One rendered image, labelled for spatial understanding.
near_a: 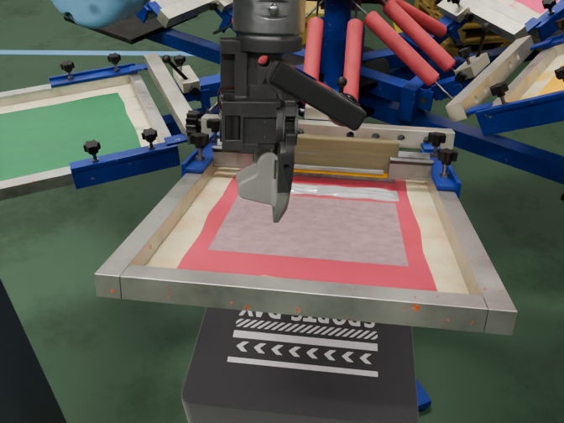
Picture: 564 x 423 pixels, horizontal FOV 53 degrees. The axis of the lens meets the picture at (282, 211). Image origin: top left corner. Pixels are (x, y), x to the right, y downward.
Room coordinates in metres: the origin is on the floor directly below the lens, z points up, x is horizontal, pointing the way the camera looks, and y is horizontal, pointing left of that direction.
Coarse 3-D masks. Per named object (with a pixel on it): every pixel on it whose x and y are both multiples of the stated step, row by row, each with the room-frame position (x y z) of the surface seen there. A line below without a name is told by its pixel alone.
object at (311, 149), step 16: (304, 144) 1.10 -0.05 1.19; (320, 144) 1.10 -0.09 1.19; (336, 144) 1.10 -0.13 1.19; (352, 144) 1.09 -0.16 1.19; (368, 144) 1.09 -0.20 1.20; (384, 144) 1.09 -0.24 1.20; (304, 160) 1.09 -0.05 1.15; (320, 160) 1.09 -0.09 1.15; (336, 160) 1.08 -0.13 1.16; (352, 160) 1.08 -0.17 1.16; (368, 160) 1.08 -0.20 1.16; (384, 160) 1.07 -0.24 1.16
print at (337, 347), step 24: (240, 312) 0.80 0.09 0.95; (264, 312) 0.80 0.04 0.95; (240, 336) 0.74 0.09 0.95; (264, 336) 0.74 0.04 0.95; (288, 336) 0.74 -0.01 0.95; (312, 336) 0.74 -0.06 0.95; (336, 336) 0.74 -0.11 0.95; (360, 336) 0.74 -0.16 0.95; (240, 360) 0.68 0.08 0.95; (264, 360) 0.68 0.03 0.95; (288, 360) 0.68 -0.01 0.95; (312, 360) 0.68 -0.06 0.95; (336, 360) 0.68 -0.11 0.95; (360, 360) 0.68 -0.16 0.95
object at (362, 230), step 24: (336, 216) 0.86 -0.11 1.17; (360, 216) 0.87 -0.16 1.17; (384, 216) 0.87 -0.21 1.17; (408, 216) 0.87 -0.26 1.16; (312, 240) 0.75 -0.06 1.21; (336, 240) 0.75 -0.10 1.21; (360, 240) 0.75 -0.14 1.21; (384, 240) 0.76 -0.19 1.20; (408, 240) 0.76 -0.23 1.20; (312, 264) 0.66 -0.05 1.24; (336, 264) 0.66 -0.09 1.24; (360, 264) 0.66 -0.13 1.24; (384, 264) 0.66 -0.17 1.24; (408, 264) 0.67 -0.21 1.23; (408, 288) 0.59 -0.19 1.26; (432, 288) 0.59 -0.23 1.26
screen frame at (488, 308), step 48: (192, 192) 0.92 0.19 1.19; (432, 192) 0.98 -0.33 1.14; (144, 240) 0.67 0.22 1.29; (96, 288) 0.55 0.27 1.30; (144, 288) 0.54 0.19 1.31; (192, 288) 0.54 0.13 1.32; (240, 288) 0.53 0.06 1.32; (288, 288) 0.53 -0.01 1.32; (336, 288) 0.53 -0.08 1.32; (384, 288) 0.54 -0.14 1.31; (480, 288) 0.55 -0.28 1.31
